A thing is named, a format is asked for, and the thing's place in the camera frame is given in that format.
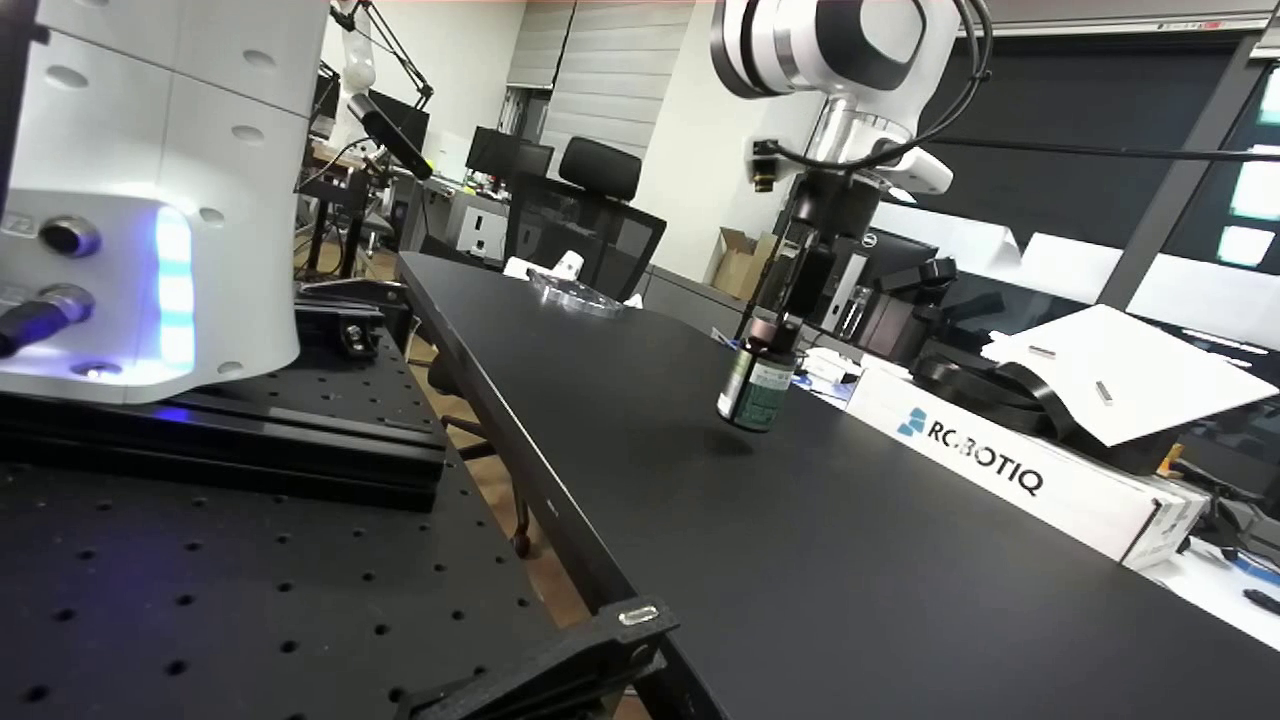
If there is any white paper sheet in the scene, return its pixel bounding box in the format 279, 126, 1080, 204
981, 301, 1280, 451

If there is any black perforated breadboard table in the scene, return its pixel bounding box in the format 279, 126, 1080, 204
0, 325, 562, 720

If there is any black computer monitor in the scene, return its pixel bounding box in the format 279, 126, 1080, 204
463, 126, 561, 193

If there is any dark green bottle white cap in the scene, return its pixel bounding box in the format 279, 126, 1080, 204
712, 315, 798, 436

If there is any blue white plastic package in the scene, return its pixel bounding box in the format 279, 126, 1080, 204
795, 340, 872, 409

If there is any black bag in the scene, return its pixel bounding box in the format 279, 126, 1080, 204
915, 334, 1086, 448

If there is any brown cardboard box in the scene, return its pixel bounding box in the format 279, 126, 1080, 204
705, 224, 773, 305

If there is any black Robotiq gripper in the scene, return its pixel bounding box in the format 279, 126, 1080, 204
731, 172, 880, 392

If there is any white Robotiq cardboard box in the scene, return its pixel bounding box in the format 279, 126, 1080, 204
795, 337, 1214, 569

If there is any black office chair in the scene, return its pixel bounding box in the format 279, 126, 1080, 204
510, 134, 670, 305

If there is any black aluminium extrusion bar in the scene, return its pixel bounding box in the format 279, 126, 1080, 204
395, 598, 679, 720

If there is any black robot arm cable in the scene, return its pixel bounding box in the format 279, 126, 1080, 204
915, 0, 1000, 151

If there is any clear reflective plastic sheet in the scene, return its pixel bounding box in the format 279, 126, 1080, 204
505, 256, 632, 321

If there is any black diagonal frame pole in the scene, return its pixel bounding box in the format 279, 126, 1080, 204
1094, 24, 1273, 311

